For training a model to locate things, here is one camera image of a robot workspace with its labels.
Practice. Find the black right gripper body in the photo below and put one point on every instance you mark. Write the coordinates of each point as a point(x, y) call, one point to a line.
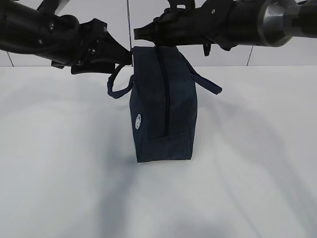
point(182, 23)

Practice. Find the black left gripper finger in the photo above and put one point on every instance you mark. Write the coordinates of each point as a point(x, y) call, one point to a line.
point(106, 68)
point(110, 51)

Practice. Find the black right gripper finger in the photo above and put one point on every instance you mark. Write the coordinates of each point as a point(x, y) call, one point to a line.
point(149, 32)

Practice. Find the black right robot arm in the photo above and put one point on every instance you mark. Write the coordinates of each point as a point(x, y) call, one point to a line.
point(230, 23)

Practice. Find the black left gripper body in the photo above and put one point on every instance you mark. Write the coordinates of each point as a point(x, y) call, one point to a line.
point(82, 46)

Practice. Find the dark navy lunch bag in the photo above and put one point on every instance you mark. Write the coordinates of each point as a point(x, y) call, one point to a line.
point(163, 103)

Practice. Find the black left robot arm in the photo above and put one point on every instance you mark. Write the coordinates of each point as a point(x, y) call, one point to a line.
point(40, 32)

